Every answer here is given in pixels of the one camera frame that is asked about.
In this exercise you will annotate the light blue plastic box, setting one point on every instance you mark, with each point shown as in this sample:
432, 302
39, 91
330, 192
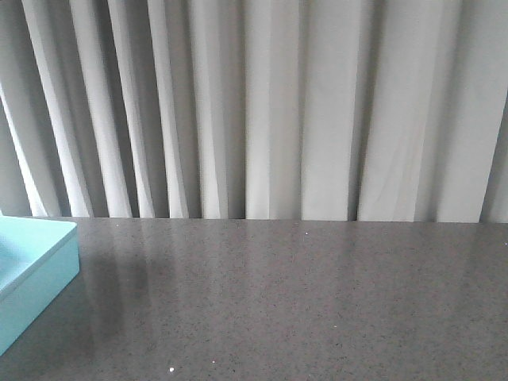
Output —
39, 258

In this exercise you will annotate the white pleated curtain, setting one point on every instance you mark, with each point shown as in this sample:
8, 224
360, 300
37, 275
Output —
312, 110

